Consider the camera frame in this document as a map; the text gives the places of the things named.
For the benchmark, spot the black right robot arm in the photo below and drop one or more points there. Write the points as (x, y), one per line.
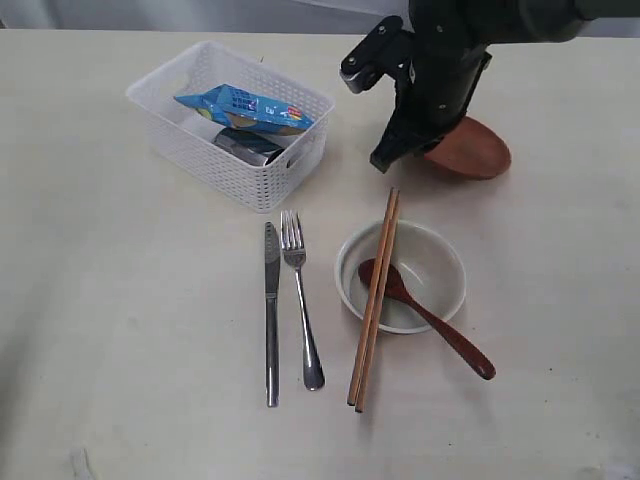
(511, 22)

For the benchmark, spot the blue cloth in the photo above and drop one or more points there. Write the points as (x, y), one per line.
(241, 110)

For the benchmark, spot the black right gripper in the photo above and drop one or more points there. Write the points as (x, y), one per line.
(447, 60)

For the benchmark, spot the brown wooden plate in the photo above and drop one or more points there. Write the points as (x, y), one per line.
(471, 151)

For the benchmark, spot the silver metal fork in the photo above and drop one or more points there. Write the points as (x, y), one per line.
(294, 254)

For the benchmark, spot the wooden chopstick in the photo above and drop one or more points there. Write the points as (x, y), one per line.
(372, 300)
(361, 398)

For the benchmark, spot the silver table knife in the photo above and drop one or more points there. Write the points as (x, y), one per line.
(272, 258)

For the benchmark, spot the white perforated plastic basket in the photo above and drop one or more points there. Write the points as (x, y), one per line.
(185, 138)

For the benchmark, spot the brown wooden spoon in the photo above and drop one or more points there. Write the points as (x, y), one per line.
(395, 289)

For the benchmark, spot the white speckled ceramic bowl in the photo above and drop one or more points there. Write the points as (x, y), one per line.
(429, 266)

